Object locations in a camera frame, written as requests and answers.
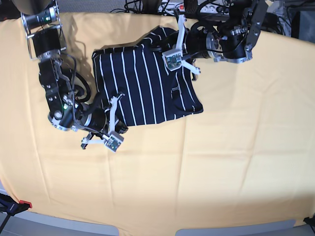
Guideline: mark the black clamp right corner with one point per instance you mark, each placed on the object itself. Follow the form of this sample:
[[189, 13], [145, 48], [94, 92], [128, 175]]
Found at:
[[310, 221]]

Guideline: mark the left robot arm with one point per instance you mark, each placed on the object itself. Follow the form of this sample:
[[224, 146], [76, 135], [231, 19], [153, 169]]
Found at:
[[230, 41]]

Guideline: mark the black power adapter box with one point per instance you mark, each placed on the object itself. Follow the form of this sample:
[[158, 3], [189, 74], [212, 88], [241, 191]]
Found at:
[[270, 20]]

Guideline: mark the blue red bar clamp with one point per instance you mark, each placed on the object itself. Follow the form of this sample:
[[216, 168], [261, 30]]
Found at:
[[11, 207]]

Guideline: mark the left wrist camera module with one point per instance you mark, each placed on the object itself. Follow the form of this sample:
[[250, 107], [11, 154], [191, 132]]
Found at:
[[173, 59]]

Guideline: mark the white power strip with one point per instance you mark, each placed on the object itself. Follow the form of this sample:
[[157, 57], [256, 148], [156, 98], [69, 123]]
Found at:
[[211, 8]]

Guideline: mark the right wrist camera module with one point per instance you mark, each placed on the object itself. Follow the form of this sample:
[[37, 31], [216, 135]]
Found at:
[[114, 141]]

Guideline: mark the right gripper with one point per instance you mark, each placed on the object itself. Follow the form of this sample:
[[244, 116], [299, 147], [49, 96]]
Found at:
[[105, 121]]

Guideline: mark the navy white striped T-shirt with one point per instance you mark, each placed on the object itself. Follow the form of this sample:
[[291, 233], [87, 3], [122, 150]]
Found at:
[[152, 93]]

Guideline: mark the yellow table cloth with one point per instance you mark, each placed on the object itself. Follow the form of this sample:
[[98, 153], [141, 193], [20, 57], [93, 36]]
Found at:
[[248, 159]]

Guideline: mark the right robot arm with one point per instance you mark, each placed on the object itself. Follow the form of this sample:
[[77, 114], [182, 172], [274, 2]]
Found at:
[[67, 94]]

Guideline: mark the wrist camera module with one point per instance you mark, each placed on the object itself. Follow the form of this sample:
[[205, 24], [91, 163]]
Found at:
[[114, 141], [173, 59]]

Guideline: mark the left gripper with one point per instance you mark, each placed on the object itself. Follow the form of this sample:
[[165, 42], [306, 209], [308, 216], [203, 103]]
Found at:
[[201, 41]]

